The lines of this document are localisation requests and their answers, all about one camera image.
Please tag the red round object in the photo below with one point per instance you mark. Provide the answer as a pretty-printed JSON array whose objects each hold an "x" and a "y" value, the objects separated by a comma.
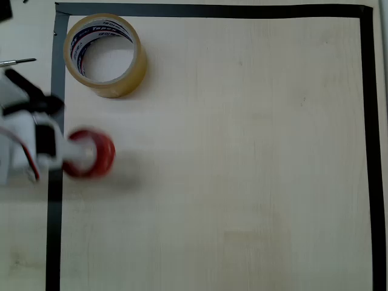
[{"x": 104, "y": 151}]

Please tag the black object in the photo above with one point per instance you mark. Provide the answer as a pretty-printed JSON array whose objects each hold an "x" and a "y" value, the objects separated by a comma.
[{"x": 4, "y": 10}]

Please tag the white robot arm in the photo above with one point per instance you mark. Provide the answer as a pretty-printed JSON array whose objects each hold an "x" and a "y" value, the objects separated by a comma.
[{"x": 15, "y": 130}]

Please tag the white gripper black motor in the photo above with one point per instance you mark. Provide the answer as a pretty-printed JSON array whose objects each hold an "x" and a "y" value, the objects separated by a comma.
[{"x": 46, "y": 140}]

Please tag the large clear packing tape roll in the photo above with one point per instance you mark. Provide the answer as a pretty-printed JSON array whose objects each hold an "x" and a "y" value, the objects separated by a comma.
[{"x": 133, "y": 78}]

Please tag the metal screwdriver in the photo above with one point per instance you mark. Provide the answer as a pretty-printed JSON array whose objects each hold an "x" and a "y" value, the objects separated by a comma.
[{"x": 18, "y": 61}]

